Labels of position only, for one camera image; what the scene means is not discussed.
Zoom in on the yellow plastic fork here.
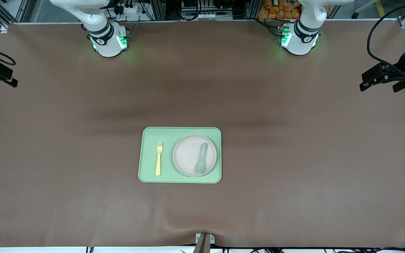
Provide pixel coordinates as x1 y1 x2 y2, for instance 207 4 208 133
155 142 163 176

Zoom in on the green plastic spoon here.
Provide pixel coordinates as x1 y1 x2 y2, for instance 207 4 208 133
196 142 208 174

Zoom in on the round white plate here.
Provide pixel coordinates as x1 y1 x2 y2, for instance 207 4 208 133
173 134 217 177

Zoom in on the brown table mat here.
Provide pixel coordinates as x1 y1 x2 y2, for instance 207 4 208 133
0 20 405 248

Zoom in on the orange snack bag pile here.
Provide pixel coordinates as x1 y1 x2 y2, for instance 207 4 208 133
258 0 300 20

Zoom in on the white power strip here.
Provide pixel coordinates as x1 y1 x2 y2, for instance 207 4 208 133
116 3 140 15

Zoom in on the white connector block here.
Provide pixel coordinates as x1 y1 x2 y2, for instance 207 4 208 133
188 12 218 20

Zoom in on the light green rectangular tray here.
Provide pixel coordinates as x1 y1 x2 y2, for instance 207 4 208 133
138 127 222 184

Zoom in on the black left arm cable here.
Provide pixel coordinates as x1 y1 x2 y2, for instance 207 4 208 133
367 0 405 71

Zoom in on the aluminium frame post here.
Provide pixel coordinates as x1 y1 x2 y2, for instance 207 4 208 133
247 0 261 20
153 0 166 21

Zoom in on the metal table clamp bracket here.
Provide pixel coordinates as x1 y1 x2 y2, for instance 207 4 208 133
195 233 216 253

